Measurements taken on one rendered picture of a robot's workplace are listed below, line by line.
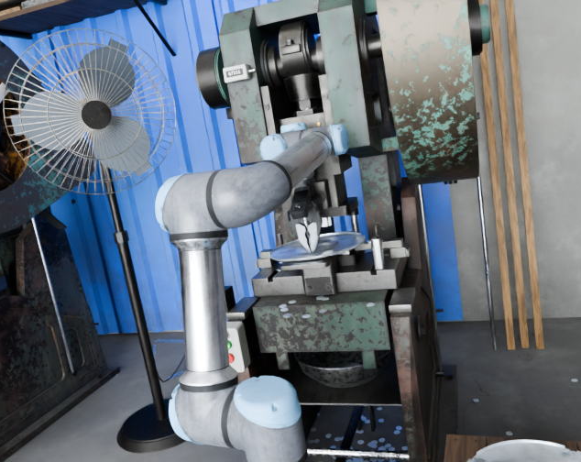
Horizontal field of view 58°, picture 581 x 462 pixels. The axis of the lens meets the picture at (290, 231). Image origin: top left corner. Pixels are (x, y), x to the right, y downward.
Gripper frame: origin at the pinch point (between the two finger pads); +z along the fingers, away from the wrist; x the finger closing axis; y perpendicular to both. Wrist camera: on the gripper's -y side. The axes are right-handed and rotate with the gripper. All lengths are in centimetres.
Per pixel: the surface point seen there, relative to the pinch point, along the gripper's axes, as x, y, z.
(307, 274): 2.9, 2.5, 8.1
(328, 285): -3.2, 1.7, 11.7
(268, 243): 64, 130, 26
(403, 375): -23.1, -9.5, 34.3
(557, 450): -57, -29, 42
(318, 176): -2.4, 11.9, -19.1
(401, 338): -23.8, -9.5, 23.8
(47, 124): 92, 14, -49
